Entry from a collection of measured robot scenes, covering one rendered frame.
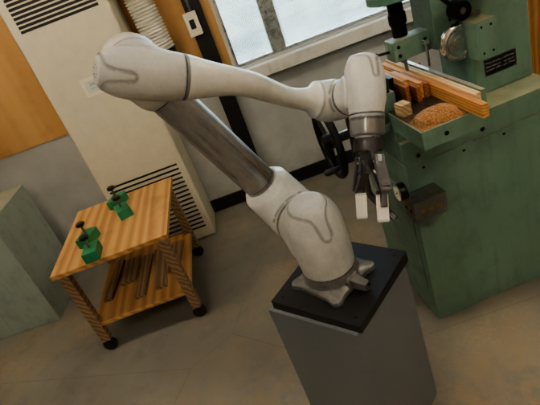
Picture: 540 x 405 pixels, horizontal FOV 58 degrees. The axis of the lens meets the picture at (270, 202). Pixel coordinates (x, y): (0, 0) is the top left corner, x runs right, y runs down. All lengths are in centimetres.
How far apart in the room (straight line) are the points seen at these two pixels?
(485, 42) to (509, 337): 105
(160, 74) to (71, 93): 188
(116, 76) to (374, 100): 61
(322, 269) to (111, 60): 72
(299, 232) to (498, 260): 106
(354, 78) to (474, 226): 90
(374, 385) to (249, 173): 67
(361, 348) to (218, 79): 76
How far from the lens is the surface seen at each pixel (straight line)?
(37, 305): 319
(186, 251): 276
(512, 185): 196
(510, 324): 210
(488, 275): 213
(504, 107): 182
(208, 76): 108
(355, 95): 125
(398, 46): 177
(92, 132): 294
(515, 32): 191
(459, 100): 156
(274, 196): 137
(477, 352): 201
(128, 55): 105
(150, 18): 287
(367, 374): 142
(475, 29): 171
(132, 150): 294
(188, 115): 125
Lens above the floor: 153
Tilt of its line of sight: 28 degrees down
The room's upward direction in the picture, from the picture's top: 21 degrees counter-clockwise
